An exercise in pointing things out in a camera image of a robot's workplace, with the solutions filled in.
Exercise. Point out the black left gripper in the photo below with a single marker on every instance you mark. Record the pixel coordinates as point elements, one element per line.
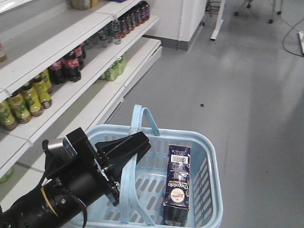
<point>91,174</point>

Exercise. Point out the light blue shopping basket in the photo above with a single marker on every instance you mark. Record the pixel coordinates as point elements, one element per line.
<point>144,184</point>

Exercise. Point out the dark blue cookie box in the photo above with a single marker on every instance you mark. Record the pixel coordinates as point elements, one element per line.
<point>176,203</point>

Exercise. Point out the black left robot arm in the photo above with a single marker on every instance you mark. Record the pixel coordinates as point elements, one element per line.
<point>37,210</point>

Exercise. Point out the white supermarket shelf unit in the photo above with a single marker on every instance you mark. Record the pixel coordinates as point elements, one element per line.
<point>36,36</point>

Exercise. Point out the white desk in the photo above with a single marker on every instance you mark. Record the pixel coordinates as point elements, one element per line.
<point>215,7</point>

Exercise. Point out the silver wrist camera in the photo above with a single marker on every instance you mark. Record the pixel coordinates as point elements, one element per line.
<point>62,149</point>

